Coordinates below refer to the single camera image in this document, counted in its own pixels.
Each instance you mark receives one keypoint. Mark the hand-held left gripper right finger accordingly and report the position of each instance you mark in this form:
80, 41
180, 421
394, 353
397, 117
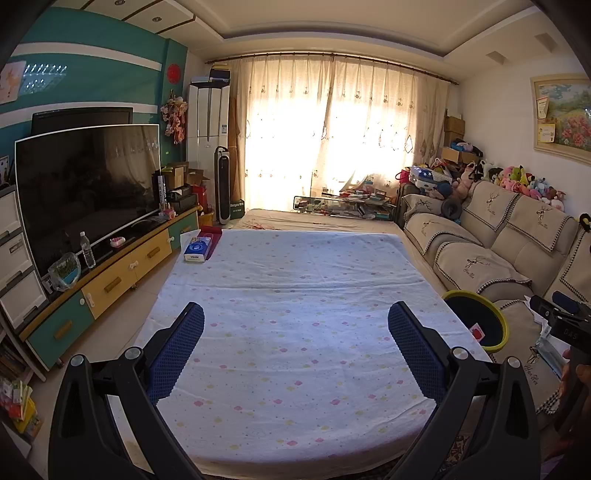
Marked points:
415, 350

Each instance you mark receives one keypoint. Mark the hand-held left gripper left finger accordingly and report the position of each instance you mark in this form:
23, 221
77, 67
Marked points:
178, 350

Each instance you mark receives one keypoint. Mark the black bin with yellow rim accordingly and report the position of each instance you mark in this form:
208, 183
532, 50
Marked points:
475, 309

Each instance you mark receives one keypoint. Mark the person's right hand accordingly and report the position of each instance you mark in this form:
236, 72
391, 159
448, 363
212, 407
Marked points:
567, 374

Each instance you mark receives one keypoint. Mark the papers in plastic sleeve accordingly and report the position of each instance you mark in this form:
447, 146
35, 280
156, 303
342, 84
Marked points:
549, 350

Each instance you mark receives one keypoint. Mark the yellow and teal television cabinet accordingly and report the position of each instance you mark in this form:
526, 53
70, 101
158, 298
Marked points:
124, 272

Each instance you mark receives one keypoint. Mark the blue tissue pack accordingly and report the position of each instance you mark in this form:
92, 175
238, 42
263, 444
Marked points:
197, 249

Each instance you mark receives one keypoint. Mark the white dotted tablecloth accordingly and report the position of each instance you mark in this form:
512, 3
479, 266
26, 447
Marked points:
286, 332

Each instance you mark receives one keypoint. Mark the beige sofa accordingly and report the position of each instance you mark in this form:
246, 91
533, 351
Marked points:
485, 244

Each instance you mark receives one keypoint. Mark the small pink object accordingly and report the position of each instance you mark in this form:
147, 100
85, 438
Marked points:
117, 242

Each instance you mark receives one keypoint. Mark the red box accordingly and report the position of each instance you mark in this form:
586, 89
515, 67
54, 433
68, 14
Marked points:
215, 230

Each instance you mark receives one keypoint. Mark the clear water bottle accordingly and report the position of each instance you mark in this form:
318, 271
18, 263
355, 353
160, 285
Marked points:
87, 251

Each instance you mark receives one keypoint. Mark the yellow bucket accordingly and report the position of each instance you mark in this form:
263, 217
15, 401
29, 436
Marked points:
207, 218

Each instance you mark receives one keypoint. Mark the clear bag with greens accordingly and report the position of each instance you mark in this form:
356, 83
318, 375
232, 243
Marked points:
64, 272

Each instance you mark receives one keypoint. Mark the row of plush toys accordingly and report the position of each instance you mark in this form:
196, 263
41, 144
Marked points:
521, 180

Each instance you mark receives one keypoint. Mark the black tall box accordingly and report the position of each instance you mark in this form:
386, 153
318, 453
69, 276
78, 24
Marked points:
160, 190

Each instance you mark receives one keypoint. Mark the cluttered glass coffee table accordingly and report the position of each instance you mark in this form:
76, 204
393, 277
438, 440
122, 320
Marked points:
346, 203

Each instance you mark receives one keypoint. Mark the floral beige bed cover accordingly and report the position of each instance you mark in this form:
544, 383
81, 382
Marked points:
314, 220

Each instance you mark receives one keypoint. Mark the bookshelf with books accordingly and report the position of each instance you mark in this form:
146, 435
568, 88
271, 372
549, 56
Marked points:
11, 362

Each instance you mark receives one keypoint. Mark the stack of colourful booklets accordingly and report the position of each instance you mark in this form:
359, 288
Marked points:
18, 406

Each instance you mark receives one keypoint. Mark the tower fan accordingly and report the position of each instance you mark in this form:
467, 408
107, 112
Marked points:
222, 184

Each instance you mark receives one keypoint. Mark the brown cardboard box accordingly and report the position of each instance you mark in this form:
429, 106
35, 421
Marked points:
176, 175

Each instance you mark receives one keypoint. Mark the white plastic drawer unit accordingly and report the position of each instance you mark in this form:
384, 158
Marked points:
18, 267

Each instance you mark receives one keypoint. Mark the large curved television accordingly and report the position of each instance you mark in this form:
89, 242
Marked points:
87, 194

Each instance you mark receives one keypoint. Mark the framed flower picture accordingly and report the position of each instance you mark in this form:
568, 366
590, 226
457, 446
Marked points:
565, 115

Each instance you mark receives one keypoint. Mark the stack of cardboard boxes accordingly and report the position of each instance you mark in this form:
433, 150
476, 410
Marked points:
455, 134

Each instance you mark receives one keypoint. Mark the white standing air conditioner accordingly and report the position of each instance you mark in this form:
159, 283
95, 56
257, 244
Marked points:
207, 120

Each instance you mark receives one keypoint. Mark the pink hanging flower decoration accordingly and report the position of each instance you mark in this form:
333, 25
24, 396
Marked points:
174, 115

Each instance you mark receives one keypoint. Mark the standing photo prints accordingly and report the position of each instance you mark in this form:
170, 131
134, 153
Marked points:
3, 170

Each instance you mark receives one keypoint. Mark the small black television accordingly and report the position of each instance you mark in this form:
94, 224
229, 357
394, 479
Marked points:
83, 117

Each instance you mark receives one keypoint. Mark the beige curtains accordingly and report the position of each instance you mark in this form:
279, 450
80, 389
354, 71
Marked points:
286, 101

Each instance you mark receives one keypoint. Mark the dark box on air conditioner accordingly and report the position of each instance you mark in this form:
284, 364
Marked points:
220, 75

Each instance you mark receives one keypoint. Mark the curtain rod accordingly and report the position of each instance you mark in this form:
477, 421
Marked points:
332, 55

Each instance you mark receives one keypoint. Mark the red round wall ornament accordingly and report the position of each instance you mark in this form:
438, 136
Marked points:
174, 73

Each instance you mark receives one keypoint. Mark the pink wall poster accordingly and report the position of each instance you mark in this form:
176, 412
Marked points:
11, 82

